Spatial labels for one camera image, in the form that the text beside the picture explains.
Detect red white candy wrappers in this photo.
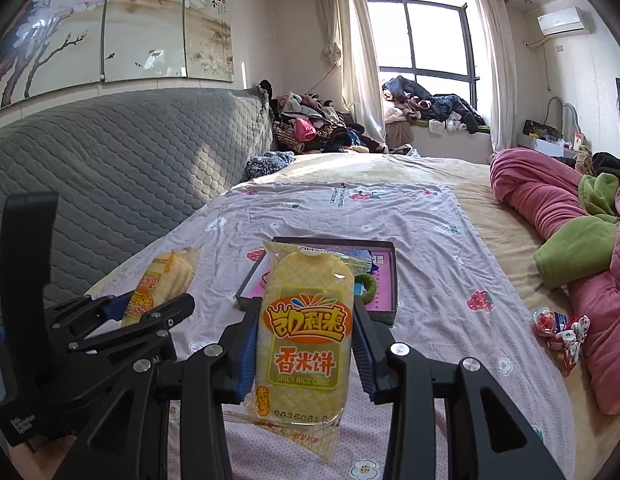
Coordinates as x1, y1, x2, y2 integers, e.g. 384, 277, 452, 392
560, 315, 591, 376

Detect flowering tree wall painting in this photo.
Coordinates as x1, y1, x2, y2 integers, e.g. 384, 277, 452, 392
0, 0, 235, 108

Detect dark blue patterned cloth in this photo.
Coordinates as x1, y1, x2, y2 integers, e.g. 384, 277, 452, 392
246, 151, 295, 179

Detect pile of mixed clothes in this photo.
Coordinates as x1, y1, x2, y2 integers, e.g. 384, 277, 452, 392
260, 79, 385, 156

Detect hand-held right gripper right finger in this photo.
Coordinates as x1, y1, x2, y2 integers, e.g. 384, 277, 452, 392
352, 296, 566, 480

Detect white air conditioner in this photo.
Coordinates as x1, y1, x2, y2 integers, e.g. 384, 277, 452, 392
536, 6, 593, 37

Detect purple cardboard box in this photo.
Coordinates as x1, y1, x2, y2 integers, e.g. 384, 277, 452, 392
235, 236, 397, 327

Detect pink quilt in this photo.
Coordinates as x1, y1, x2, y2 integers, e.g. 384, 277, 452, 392
490, 147, 620, 416

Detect green blanket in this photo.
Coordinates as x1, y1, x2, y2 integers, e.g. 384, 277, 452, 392
534, 172, 620, 291

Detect clothes pile on windowsill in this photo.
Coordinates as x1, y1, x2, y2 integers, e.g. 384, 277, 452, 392
381, 75, 486, 136

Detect white side table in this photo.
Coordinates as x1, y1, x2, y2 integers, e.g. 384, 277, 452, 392
532, 137, 576, 157

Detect large yellow rice cracker packet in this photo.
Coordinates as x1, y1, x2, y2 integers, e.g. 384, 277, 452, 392
224, 240, 354, 461

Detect black framed window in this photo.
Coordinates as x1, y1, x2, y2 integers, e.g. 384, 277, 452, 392
365, 0, 481, 126

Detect grey quilted headboard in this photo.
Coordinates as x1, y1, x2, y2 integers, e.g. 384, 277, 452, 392
0, 87, 273, 331

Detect green ring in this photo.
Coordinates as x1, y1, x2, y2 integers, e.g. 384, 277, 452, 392
354, 272, 379, 306

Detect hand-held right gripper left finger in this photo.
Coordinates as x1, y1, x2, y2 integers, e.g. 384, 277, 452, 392
54, 296, 263, 480

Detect black cloth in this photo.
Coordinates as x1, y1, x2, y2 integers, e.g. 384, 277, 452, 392
590, 152, 620, 186

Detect red clear candy packet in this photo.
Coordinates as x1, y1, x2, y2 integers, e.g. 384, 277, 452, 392
533, 306, 571, 351

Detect pink printed bed sheet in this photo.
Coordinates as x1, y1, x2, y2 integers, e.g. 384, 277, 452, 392
84, 180, 576, 480

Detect blue snack packet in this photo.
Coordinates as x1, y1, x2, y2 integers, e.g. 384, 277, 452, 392
347, 249, 378, 273

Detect beige bed sheet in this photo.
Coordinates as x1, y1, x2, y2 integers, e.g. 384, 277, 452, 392
250, 152, 620, 480

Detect white hose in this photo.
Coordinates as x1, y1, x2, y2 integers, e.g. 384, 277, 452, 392
547, 96, 582, 127

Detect person's left forearm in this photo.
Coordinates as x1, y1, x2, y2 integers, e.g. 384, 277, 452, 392
4, 440, 65, 480

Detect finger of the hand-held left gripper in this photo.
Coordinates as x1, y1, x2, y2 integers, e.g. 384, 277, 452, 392
67, 292, 197, 363
52, 294, 133, 331

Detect black green bag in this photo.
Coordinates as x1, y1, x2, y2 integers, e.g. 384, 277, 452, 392
522, 119, 563, 141

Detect cream curtain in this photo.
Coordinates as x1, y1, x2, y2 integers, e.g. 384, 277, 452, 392
477, 0, 516, 153
315, 0, 388, 153

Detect small yellow snack packet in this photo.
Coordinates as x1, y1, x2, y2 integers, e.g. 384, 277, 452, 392
120, 247, 201, 328

